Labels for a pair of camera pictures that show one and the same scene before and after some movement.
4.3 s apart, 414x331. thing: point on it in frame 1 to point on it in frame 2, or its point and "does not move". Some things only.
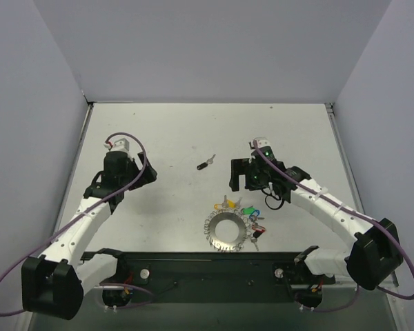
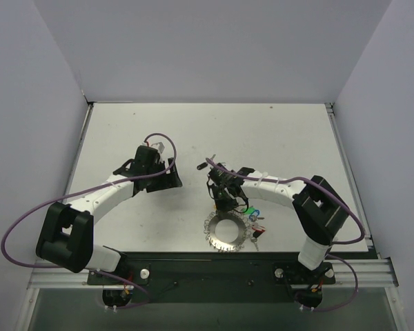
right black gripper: [239, 173] to [223, 192]
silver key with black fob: [204, 165] does not move
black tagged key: [254, 238] does not move
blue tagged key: [254, 218] does not move
